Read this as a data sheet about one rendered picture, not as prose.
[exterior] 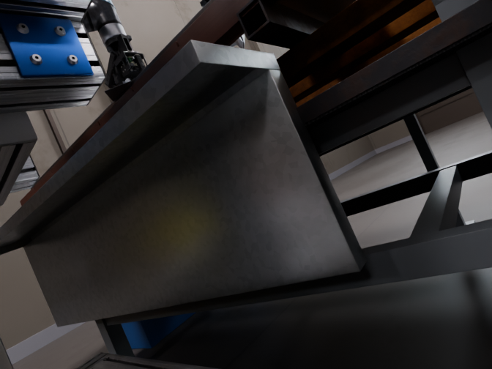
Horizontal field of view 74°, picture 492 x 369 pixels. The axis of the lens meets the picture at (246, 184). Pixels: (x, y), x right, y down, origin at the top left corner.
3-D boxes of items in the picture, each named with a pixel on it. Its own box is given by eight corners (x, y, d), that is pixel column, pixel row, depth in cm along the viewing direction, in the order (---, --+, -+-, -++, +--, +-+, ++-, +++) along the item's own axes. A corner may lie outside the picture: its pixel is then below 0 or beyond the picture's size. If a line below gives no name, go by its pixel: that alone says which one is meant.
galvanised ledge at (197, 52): (33, 243, 134) (31, 236, 134) (280, 69, 55) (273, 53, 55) (-26, 263, 118) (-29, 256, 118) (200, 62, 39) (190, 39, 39)
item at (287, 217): (66, 321, 133) (33, 243, 134) (367, 261, 54) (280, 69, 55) (57, 327, 130) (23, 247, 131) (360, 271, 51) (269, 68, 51)
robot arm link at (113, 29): (94, 36, 100) (118, 39, 106) (100, 50, 100) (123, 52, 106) (105, 20, 95) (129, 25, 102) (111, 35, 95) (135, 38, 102)
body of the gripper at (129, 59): (129, 69, 94) (113, 31, 95) (116, 84, 100) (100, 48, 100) (151, 70, 100) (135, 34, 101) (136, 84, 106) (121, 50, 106)
